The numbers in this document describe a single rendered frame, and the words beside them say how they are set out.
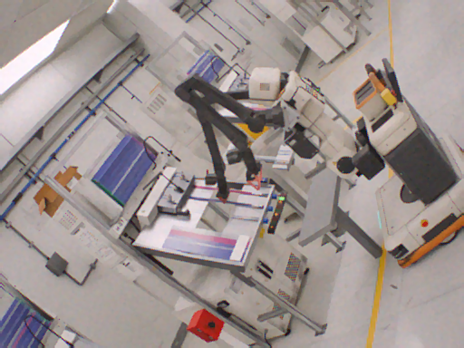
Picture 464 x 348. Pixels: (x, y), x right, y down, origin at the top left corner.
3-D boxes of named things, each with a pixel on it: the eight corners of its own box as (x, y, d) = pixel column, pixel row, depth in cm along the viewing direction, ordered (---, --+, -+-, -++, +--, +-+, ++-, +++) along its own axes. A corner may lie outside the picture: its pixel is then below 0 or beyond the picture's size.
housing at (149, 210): (180, 183, 326) (177, 167, 317) (152, 232, 290) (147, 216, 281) (170, 182, 328) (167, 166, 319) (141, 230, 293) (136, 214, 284)
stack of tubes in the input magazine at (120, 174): (158, 156, 314) (129, 130, 307) (124, 206, 277) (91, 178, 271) (149, 165, 322) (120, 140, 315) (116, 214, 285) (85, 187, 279)
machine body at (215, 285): (314, 263, 339) (255, 214, 325) (291, 337, 289) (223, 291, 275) (258, 288, 382) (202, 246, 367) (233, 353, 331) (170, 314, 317)
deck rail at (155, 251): (245, 270, 257) (244, 263, 253) (244, 273, 255) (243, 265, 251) (135, 248, 279) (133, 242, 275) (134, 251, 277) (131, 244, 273)
